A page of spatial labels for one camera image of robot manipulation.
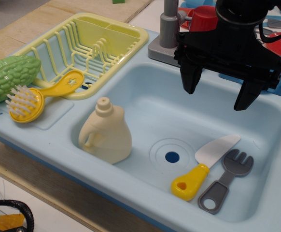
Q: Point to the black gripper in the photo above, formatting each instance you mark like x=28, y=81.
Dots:
x=237, y=41

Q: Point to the cream toy detergent bottle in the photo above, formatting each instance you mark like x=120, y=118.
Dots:
x=105, y=134

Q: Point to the light blue toy sink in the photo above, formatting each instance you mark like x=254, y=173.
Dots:
x=168, y=126

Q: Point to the yellow plastic drying rack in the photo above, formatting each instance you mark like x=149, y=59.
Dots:
x=94, y=45

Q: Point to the red toy cup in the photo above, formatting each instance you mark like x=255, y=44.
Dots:
x=204, y=18

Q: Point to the grey toy faucet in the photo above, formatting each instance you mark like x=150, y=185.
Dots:
x=163, y=47

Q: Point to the grey toy utensil background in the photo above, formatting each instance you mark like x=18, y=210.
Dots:
x=274, y=23

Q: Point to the grey toy fork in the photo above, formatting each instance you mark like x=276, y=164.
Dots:
x=235, y=164

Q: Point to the green block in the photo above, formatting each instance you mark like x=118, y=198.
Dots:
x=118, y=1

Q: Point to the yellow dish brush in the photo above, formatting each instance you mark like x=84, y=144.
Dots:
x=27, y=104

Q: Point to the green toy bitter gourd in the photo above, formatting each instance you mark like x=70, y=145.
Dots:
x=17, y=70

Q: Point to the yellow handled toy knife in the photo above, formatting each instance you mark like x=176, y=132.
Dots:
x=187, y=186

